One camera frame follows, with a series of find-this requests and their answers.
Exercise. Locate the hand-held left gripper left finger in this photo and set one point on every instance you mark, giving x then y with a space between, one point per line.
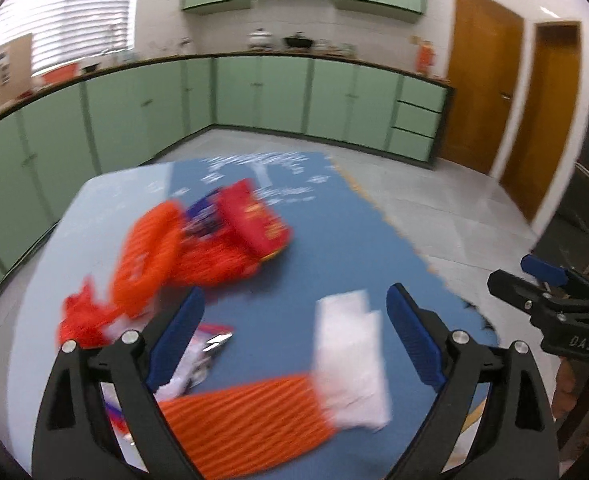
177 340

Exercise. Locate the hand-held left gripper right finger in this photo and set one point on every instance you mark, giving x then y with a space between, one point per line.
414 335

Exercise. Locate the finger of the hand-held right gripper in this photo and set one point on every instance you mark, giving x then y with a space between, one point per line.
511 290
544 267

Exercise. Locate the silver white wrapper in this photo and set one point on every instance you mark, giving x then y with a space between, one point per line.
209 345

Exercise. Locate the white tissue paper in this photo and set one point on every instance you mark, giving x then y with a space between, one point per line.
349 360

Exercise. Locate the red mesh bag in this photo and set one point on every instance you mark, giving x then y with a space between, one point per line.
209 265

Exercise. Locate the red wrapper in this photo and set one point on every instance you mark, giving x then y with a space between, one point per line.
82 315

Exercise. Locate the orange foam net sleeve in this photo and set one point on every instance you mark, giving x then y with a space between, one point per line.
254 420

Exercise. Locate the purple snack packet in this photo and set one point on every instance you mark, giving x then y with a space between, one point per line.
202 217

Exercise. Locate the red snack packet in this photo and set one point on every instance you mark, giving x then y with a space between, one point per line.
254 220

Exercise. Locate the person's right hand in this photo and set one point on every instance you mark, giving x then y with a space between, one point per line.
571 385

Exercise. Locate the black glass cabinet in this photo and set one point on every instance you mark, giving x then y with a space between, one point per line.
584 210

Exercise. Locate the blue printed tablecloth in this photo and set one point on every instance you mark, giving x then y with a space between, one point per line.
324 240

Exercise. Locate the wooden door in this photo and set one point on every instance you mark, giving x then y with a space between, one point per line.
544 120
479 85

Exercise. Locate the pale blue table cover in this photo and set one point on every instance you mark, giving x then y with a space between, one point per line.
74 220

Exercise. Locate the orange thermos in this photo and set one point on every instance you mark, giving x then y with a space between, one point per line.
424 57

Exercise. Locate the green base cabinets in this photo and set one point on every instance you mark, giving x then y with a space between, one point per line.
254 90

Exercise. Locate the red basin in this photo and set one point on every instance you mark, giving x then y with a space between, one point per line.
59 76

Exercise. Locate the white lidded pot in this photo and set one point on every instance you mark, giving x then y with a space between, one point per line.
261 40

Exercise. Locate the black wok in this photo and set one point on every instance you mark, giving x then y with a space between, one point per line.
298 41

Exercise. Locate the cardboard box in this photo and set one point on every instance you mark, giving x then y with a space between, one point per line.
2 75

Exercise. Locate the window blinds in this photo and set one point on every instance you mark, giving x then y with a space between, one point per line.
64 10

